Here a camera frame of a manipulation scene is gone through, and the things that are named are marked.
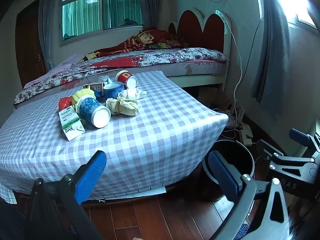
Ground grey curtain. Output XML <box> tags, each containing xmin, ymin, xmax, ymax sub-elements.
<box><xmin>137</xmin><ymin>0</ymin><xmax>163</xmax><ymax>29</ymax></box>
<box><xmin>37</xmin><ymin>0</ymin><xmax>65</xmax><ymax>72</ymax></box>

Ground white hanging cable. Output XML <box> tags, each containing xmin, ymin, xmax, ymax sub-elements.
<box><xmin>215</xmin><ymin>9</ymin><xmax>244</xmax><ymax>130</ymax></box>

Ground bright window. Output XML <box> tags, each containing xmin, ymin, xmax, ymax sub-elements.
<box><xmin>275</xmin><ymin>0</ymin><xmax>318</xmax><ymax>28</ymax></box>

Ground white paper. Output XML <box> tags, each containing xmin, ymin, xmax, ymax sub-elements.
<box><xmin>117</xmin><ymin>86</ymin><xmax>148</xmax><ymax>103</ymax></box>

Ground floral quilt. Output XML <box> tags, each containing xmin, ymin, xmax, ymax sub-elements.
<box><xmin>14</xmin><ymin>47</ymin><xmax>228</xmax><ymax>104</ymax></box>

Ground red plastic bag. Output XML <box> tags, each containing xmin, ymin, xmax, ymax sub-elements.
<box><xmin>58</xmin><ymin>97</ymin><xmax>76</xmax><ymax>111</ymax></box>

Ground cardboard box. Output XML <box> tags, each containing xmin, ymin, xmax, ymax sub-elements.
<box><xmin>212</xmin><ymin>90</ymin><xmax>237</xmax><ymax>113</ymax></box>

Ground black plastic bucket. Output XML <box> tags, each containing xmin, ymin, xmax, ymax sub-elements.
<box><xmin>201</xmin><ymin>140</ymin><xmax>255</xmax><ymax>202</ymax></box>

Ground window with green curtain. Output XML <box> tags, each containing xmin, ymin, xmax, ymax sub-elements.
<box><xmin>59</xmin><ymin>0</ymin><xmax>145</xmax><ymax>46</ymax></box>

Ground dark blue paper cup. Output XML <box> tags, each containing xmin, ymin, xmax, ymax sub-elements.
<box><xmin>102</xmin><ymin>82</ymin><xmax>125</xmax><ymax>100</ymax></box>

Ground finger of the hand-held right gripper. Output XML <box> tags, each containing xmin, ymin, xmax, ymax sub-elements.
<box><xmin>257</xmin><ymin>139</ymin><xmax>313</xmax><ymax>166</ymax></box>
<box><xmin>289</xmin><ymin>128</ymin><xmax>320</xmax><ymax>153</ymax></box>

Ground white router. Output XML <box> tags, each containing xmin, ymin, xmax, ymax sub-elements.
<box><xmin>229</xmin><ymin>105</ymin><xmax>247</xmax><ymax>128</ymax></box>

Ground white bed frame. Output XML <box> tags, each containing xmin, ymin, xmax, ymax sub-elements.
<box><xmin>164</xmin><ymin>52</ymin><xmax>232</xmax><ymax>94</ymax></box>

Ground purple checked tablecloth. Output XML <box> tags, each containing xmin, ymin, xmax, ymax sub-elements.
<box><xmin>0</xmin><ymin>70</ymin><xmax>228</xmax><ymax>204</ymax></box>

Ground blue-grey patterned curtain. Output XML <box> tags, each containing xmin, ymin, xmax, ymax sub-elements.
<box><xmin>250</xmin><ymin>0</ymin><xmax>292</xmax><ymax>105</ymax></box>

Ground red heart headboard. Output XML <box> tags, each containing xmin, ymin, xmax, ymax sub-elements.
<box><xmin>168</xmin><ymin>8</ymin><xmax>232</xmax><ymax>55</ymax></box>

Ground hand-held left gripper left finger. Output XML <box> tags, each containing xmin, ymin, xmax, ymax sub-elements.
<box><xmin>25</xmin><ymin>150</ymin><xmax>108</xmax><ymax>240</ymax></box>

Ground small red white box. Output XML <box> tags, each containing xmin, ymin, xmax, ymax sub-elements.
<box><xmin>83</xmin><ymin>82</ymin><xmax>105</xmax><ymax>93</ymax></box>

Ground pink cloth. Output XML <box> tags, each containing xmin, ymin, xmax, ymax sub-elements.
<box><xmin>24</xmin><ymin>53</ymin><xmax>84</xmax><ymax>89</ymax></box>

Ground tangled floor cables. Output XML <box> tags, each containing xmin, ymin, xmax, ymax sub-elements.
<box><xmin>215</xmin><ymin>107</ymin><xmax>250</xmax><ymax>140</ymax></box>

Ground clear plastic bag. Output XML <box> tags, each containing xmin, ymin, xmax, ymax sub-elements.
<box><xmin>99</xmin><ymin>75</ymin><xmax>116</xmax><ymax>85</ymax></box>

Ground red paper cup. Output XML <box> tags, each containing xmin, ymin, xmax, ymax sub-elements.
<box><xmin>116</xmin><ymin>70</ymin><xmax>138</xmax><ymax>89</ymax></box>

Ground white power strip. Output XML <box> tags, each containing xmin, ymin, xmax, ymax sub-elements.
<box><xmin>237</xmin><ymin>124</ymin><xmax>253</xmax><ymax>146</ymax></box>

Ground white gridded sheet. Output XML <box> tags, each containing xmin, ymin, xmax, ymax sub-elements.
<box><xmin>0</xmin><ymin>185</ymin><xmax>167</xmax><ymax>205</ymax></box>

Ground grey mattress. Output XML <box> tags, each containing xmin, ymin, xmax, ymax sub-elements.
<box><xmin>135</xmin><ymin>60</ymin><xmax>228</xmax><ymax>78</ymax></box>

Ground black hanging cable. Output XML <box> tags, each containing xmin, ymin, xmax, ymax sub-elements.
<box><xmin>235</xmin><ymin>17</ymin><xmax>265</xmax><ymax>110</ymax></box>

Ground blue striped clothing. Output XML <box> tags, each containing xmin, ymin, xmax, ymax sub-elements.
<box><xmin>235</xmin><ymin>224</ymin><xmax>250</xmax><ymax>240</ymax></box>

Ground beige paper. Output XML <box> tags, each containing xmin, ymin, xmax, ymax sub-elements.
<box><xmin>105</xmin><ymin>97</ymin><xmax>140</xmax><ymax>117</ymax></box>

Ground colourful printed pillow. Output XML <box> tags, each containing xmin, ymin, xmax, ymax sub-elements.
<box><xmin>149</xmin><ymin>41</ymin><xmax>181</xmax><ymax>50</ymax></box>

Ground red printed blanket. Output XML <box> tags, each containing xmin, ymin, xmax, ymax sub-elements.
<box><xmin>77</xmin><ymin>27</ymin><xmax>188</xmax><ymax>60</ymax></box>

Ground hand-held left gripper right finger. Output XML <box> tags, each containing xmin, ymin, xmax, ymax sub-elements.
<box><xmin>207</xmin><ymin>151</ymin><xmax>293</xmax><ymax>240</ymax></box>

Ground patterned blue paper cup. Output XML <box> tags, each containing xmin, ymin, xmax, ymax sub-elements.
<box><xmin>76</xmin><ymin>96</ymin><xmax>111</xmax><ymax>129</ymax></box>

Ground brown wooden door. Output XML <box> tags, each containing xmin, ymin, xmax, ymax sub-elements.
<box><xmin>15</xmin><ymin>0</ymin><xmax>48</xmax><ymax>87</ymax></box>

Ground yellow plastic bag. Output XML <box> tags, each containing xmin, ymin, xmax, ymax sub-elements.
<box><xmin>72</xmin><ymin>88</ymin><xmax>97</xmax><ymax>106</ymax></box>

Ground green white milk carton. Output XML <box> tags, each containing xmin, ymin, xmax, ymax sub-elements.
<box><xmin>58</xmin><ymin>104</ymin><xmax>86</xmax><ymax>142</ymax></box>

